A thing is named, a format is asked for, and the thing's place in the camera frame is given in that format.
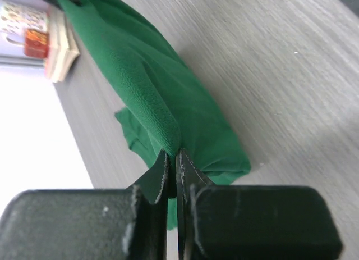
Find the stack of books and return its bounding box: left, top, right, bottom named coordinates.
left=44, top=6, right=80, bottom=83

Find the red small box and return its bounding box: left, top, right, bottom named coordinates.
left=24, top=29, right=49, bottom=59

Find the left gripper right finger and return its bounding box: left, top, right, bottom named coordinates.
left=176, top=150, right=343, bottom=259

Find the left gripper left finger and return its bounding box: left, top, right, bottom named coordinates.
left=1, top=152, right=169, bottom=259

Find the green t shirt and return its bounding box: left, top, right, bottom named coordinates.
left=56, top=0, right=252, bottom=231

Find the white mug yellow inside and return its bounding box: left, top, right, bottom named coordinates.
left=1, top=0, right=49, bottom=45

